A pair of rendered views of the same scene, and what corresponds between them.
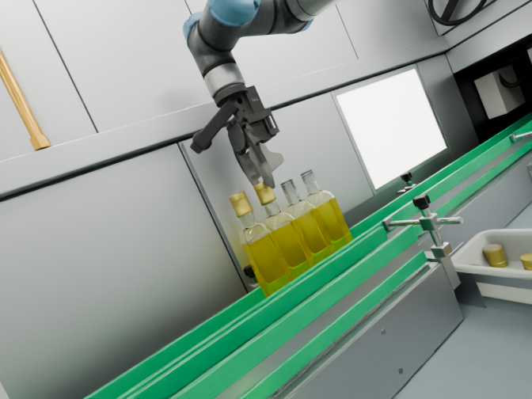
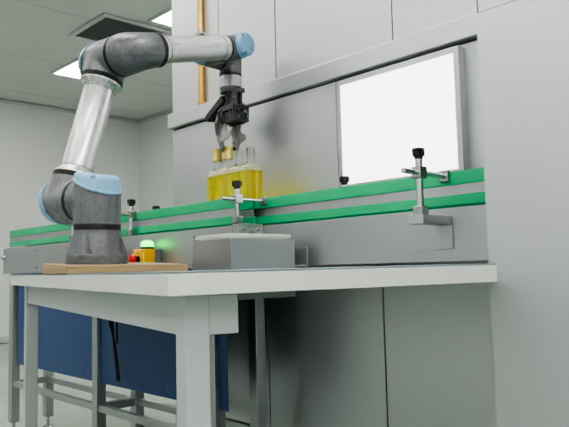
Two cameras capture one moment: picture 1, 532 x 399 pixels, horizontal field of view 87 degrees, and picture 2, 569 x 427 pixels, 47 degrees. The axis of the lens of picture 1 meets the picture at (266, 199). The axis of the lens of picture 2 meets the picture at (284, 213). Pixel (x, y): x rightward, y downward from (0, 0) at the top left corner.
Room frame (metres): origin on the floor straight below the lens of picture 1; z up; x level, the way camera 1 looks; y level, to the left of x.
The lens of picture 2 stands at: (0.06, -2.13, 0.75)
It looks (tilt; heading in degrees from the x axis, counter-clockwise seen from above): 5 degrees up; 71
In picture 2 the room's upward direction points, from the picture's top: 1 degrees counter-clockwise
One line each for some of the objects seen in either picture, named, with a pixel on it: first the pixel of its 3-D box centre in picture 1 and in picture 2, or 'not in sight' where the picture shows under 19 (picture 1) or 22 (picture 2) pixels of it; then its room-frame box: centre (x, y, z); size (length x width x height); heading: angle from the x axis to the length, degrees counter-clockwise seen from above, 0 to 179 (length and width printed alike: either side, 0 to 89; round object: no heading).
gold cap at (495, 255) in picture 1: (495, 256); not in sight; (0.61, -0.42, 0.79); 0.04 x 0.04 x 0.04
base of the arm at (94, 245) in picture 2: not in sight; (96, 244); (0.14, -0.42, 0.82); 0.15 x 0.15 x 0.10
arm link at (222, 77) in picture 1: (225, 85); (231, 84); (0.59, -0.02, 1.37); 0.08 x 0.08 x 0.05
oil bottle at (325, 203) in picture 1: (333, 233); (251, 195); (0.63, -0.11, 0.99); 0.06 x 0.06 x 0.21; 25
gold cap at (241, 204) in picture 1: (241, 203); (217, 155); (0.56, 0.05, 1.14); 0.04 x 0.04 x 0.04
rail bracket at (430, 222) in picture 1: (420, 226); (243, 202); (0.56, -0.26, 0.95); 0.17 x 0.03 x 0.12; 25
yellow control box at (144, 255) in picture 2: not in sight; (146, 260); (0.32, 0.10, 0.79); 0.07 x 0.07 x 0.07; 25
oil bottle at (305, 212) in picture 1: (314, 245); (240, 196); (0.61, -0.06, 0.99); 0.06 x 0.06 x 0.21; 25
